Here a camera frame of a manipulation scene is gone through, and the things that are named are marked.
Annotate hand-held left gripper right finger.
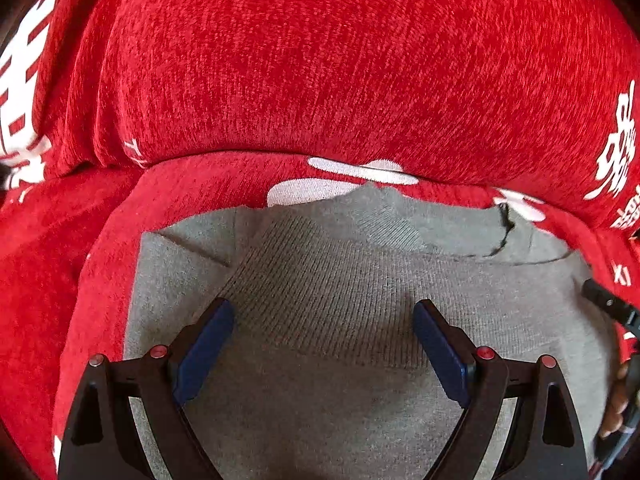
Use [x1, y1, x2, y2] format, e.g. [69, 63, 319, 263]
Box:
[412, 299, 589, 480]

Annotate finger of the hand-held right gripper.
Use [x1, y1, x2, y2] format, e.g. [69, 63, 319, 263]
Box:
[581, 277, 640, 342]

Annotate grey knit sweater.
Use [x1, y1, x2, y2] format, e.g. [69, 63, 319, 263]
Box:
[122, 182, 620, 480]

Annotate red blanket white characters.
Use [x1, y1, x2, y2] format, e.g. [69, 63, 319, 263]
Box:
[0, 0, 640, 480]

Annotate person's right hand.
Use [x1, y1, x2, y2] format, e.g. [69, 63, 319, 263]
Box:
[599, 360, 632, 439]

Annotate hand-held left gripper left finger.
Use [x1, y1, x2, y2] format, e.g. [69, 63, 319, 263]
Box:
[59, 297, 236, 480]

